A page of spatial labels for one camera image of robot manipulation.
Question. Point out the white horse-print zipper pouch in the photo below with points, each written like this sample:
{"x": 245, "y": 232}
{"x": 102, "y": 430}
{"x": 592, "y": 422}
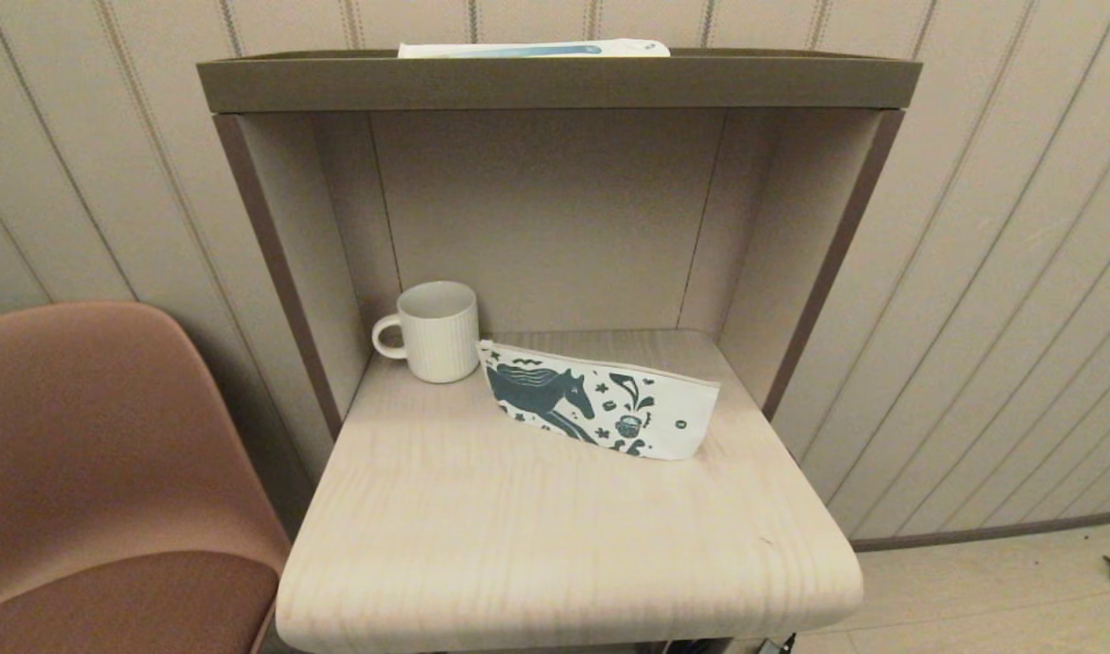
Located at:
{"x": 664, "y": 409}

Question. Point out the white ribbed ceramic mug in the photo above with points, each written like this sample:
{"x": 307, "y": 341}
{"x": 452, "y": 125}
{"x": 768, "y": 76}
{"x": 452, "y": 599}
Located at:
{"x": 441, "y": 336}

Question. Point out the beige wooden shelf table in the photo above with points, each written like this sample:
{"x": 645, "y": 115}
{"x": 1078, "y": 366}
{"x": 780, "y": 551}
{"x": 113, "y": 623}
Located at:
{"x": 555, "y": 563}

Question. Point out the white blue toothpaste box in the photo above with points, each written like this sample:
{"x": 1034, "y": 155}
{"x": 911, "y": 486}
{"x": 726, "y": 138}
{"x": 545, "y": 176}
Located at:
{"x": 519, "y": 49}

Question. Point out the dark metal base part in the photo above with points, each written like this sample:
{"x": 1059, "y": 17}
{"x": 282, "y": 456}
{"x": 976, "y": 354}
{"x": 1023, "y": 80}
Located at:
{"x": 780, "y": 647}

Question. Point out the brown wall baseboard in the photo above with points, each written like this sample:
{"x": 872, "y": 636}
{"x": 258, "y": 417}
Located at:
{"x": 991, "y": 530}

